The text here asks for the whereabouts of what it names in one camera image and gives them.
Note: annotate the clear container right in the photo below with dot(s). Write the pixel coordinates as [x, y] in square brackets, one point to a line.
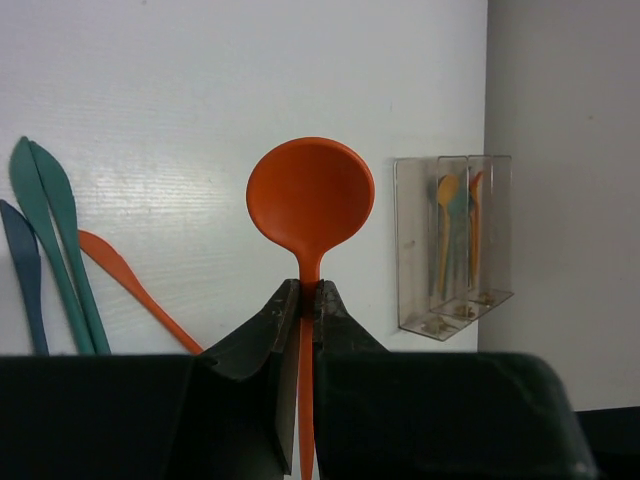
[493, 285]

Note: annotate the orange fork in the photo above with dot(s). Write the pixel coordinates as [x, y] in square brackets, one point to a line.
[474, 188]

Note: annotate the clear container middle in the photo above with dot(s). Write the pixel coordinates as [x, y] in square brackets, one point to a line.
[456, 303]

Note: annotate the teal spoon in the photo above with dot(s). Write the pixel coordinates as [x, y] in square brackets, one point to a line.
[458, 211]

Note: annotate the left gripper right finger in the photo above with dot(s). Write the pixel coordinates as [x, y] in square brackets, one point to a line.
[383, 414]

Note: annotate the yellow spoon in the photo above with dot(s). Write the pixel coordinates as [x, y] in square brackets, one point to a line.
[447, 190]

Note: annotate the clear container left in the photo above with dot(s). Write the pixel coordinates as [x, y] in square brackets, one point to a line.
[416, 233]

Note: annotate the dark blue knife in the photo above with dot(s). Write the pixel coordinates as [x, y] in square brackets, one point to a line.
[28, 267]

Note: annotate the clear container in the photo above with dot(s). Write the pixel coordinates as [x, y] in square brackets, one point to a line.
[416, 233]
[456, 303]
[493, 285]

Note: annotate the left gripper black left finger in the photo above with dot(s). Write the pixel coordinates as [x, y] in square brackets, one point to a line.
[227, 413]

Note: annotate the orange spoon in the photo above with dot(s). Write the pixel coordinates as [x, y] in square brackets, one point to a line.
[309, 195]

